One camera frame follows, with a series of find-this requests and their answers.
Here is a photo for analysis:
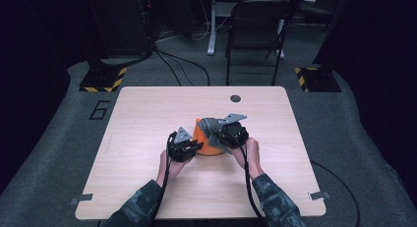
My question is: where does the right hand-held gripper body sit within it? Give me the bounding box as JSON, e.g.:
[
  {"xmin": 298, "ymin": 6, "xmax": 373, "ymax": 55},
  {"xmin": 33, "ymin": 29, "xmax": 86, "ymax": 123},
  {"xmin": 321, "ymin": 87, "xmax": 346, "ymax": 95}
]
[{"xmin": 216, "ymin": 112, "xmax": 249, "ymax": 150}]

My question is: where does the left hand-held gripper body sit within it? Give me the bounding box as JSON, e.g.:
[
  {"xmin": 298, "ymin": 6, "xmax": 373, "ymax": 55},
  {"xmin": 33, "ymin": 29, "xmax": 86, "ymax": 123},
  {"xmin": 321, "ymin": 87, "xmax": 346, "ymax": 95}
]
[{"xmin": 167, "ymin": 126, "xmax": 198, "ymax": 163}]

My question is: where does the orange plush toy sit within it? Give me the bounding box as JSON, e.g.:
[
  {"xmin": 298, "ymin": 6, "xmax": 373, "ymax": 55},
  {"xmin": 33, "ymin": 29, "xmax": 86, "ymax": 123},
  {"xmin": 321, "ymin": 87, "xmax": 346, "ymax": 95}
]
[{"xmin": 191, "ymin": 118, "xmax": 225, "ymax": 156}]

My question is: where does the grey microfibre cloth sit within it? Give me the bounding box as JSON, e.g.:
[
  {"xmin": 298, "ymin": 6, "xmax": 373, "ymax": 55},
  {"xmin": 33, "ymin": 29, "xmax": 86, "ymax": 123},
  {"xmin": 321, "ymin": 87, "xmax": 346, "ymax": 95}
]
[{"xmin": 200, "ymin": 117, "xmax": 234, "ymax": 155}]

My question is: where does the person's left hand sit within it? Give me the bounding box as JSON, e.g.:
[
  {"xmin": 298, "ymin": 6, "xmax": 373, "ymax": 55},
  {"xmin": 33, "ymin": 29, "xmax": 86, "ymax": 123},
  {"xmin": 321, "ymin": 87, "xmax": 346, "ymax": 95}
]
[{"xmin": 155, "ymin": 148, "xmax": 191, "ymax": 189}]

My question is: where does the person's right hand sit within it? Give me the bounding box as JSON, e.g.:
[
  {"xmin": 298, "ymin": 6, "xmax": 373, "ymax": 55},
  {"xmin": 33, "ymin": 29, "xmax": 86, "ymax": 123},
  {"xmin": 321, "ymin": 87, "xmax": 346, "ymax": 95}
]
[{"xmin": 229, "ymin": 137, "xmax": 265, "ymax": 180}]

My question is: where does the white desk leg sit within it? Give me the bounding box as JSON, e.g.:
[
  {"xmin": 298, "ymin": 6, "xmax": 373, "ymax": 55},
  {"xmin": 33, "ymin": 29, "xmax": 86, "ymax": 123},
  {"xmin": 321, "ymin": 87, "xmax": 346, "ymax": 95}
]
[
  {"xmin": 207, "ymin": 0, "xmax": 218, "ymax": 56},
  {"xmin": 276, "ymin": 19, "xmax": 285, "ymax": 60}
]

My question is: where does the black striped stand base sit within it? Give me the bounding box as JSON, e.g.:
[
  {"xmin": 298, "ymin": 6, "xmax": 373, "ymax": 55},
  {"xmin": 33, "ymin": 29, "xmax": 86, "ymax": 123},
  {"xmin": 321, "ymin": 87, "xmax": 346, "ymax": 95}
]
[
  {"xmin": 294, "ymin": 66, "xmax": 342, "ymax": 93},
  {"xmin": 79, "ymin": 66, "xmax": 128, "ymax": 93}
]

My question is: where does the grey tape strip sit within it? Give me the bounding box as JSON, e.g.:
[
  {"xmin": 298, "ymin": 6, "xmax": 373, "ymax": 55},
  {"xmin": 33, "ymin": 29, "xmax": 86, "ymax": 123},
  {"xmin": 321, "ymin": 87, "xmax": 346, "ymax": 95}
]
[
  {"xmin": 308, "ymin": 191, "xmax": 331, "ymax": 201},
  {"xmin": 69, "ymin": 193, "xmax": 94, "ymax": 206}
]

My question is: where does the black folding chair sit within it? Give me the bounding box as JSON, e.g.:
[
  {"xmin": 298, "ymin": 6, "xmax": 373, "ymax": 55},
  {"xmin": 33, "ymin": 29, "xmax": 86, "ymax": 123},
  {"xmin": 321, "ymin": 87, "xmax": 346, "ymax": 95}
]
[{"xmin": 225, "ymin": 0, "xmax": 294, "ymax": 86}]

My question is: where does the black cabinet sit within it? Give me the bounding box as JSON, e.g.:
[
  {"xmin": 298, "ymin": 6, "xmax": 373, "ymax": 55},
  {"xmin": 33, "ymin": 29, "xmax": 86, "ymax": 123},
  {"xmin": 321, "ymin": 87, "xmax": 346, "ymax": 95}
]
[{"xmin": 87, "ymin": 0, "xmax": 155, "ymax": 59}]

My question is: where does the dark curtain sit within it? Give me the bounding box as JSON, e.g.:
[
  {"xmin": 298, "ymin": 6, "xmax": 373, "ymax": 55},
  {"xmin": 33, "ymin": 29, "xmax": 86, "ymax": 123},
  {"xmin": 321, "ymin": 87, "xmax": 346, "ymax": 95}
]
[
  {"xmin": 313, "ymin": 0, "xmax": 417, "ymax": 205},
  {"xmin": 0, "ymin": 0, "xmax": 72, "ymax": 191}
]

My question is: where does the left hand-held gripper cable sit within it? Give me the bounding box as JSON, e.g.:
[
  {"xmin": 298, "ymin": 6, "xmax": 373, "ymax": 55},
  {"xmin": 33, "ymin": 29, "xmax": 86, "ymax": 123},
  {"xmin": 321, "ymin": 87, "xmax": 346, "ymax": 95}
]
[{"xmin": 149, "ymin": 131, "xmax": 178, "ymax": 222}]

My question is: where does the hand-held gripper cable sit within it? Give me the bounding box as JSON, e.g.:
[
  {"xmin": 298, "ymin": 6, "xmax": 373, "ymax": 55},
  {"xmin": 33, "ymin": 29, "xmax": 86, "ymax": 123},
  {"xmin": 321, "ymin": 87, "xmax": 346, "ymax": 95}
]
[
  {"xmin": 149, "ymin": 131, "xmax": 178, "ymax": 222},
  {"xmin": 227, "ymin": 130, "xmax": 268, "ymax": 226}
]

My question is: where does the right hand-held gripper cable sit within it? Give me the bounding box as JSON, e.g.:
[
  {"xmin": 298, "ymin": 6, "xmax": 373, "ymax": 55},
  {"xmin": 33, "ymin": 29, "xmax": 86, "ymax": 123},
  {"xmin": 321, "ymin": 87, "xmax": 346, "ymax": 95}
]
[{"xmin": 227, "ymin": 130, "xmax": 268, "ymax": 226}]

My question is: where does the black floor cable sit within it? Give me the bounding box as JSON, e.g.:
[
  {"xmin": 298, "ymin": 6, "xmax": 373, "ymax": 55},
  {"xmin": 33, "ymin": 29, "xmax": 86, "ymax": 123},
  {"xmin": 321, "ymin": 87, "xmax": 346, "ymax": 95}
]
[
  {"xmin": 310, "ymin": 160, "xmax": 361, "ymax": 227},
  {"xmin": 152, "ymin": 48, "xmax": 211, "ymax": 87},
  {"xmin": 154, "ymin": 50, "xmax": 183, "ymax": 87}
]

